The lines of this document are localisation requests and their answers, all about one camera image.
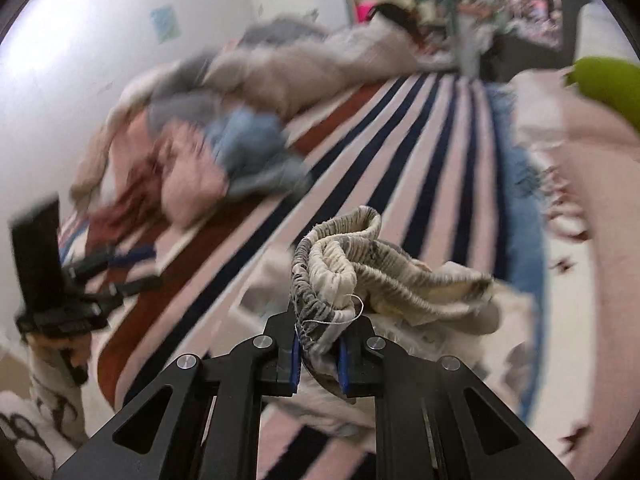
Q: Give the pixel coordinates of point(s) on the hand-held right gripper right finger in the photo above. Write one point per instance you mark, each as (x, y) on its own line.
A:
(344, 367)

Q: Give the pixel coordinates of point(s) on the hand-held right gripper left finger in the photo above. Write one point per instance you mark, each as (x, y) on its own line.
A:
(295, 362)

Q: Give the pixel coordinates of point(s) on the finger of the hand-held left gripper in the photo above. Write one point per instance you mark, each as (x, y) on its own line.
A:
(125, 257)
(132, 287)

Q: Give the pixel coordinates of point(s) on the cream printed pants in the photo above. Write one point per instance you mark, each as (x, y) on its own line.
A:
(360, 260)

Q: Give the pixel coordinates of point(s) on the person's left forearm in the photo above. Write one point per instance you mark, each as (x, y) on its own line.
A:
(45, 410)

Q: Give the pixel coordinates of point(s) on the person's left hand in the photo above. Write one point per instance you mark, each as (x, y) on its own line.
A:
(45, 346)

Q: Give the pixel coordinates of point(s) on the pink checked garment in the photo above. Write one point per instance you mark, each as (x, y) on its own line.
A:
(190, 187)

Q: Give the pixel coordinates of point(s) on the grey-blue garment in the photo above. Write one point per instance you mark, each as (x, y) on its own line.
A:
(270, 177)

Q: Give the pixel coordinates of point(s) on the blue denim jeans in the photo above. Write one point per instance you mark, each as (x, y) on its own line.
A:
(245, 135)

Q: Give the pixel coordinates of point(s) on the striped blanket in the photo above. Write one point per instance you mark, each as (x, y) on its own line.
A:
(400, 160)

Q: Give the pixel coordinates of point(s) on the pink and grey duvet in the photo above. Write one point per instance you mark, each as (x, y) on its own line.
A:
(300, 70)

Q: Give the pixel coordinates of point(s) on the pink quilted pillow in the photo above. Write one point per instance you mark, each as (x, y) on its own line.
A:
(615, 235)

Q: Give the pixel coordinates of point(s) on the pink and white pillow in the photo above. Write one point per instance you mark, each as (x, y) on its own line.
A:
(545, 105)

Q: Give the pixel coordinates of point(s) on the pink basin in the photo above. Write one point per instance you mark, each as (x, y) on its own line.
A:
(367, 12)

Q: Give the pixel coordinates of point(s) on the black hair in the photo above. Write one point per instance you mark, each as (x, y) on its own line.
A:
(400, 17)

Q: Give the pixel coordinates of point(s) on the grey desk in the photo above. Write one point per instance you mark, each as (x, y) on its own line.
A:
(535, 35)

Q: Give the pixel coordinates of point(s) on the green plush toy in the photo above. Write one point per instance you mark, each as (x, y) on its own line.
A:
(610, 85)

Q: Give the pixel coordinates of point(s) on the white headboard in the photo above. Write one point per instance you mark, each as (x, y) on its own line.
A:
(595, 30)

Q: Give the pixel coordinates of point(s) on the blue wall poster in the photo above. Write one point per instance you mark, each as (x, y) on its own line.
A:
(165, 24)

